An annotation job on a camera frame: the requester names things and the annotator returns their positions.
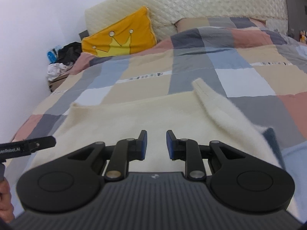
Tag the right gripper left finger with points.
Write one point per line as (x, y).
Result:
(74, 180)

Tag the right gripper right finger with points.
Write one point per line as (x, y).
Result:
(236, 179)

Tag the blue packet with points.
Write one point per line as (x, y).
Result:
(52, 54)

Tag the patchwork quilt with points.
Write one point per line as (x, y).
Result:
(262, 72)

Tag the cream quilted headboard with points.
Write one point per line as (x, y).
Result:
(165, 13)

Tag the cream striped fleece sweater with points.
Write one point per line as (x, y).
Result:
(202, 115)

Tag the cardboard box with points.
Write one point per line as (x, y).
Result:
(53, 85)

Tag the white crumpled cloth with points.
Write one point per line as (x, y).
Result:
(55, 70)

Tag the yellow crown pillow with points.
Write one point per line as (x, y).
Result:
(130, 35)

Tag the left hand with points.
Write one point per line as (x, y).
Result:
(6, 207)

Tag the black clothing pile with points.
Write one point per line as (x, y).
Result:
(69, 53)

